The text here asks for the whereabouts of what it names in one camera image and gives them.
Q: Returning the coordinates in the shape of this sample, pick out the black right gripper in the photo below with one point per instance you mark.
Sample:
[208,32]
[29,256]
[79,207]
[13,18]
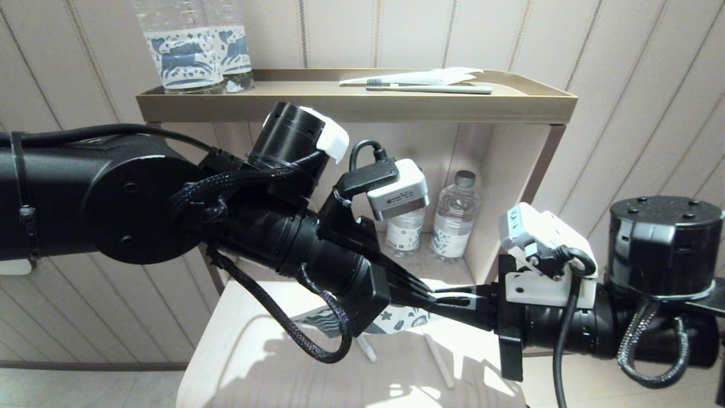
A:
[511,345]

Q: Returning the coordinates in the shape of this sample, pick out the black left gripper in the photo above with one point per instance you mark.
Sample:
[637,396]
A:
[368,300]

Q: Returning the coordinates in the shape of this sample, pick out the blue white patterned zip pouch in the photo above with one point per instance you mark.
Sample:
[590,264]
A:
[402,320]

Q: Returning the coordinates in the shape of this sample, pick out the white toothbrush dark bristles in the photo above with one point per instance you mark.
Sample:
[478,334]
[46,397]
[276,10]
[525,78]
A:
[442,362]

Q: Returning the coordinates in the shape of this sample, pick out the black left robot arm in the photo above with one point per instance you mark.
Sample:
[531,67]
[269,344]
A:
[85,198]

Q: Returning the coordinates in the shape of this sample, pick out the small water bottle grey cap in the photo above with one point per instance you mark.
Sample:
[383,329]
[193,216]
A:
[455,226]
[405,235]

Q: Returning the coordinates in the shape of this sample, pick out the small white toothpaste tube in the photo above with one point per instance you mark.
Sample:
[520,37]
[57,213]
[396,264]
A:
[367,348]

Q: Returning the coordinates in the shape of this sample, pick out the beige wooden shelf cabinet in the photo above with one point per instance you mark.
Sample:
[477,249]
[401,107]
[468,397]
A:
[498,170]

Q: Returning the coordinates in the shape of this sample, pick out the grey green toothbrush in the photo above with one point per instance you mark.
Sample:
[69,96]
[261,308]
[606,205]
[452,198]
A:
[442,89]

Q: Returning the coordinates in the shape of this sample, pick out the white paper wrapper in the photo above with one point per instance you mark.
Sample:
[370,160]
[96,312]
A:
[430,76]

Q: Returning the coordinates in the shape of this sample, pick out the brass coloured shelf tray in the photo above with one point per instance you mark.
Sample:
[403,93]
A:
[226,107]

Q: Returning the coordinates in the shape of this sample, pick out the large bottle blue deer label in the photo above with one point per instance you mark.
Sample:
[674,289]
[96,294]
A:
[184,59]
[238,51]

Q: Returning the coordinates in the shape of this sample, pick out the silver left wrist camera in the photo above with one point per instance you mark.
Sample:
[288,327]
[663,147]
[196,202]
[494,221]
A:
[399,192]

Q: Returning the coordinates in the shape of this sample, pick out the white wall fixture dark rim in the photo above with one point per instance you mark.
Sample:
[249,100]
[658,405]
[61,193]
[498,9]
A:
[14,267]

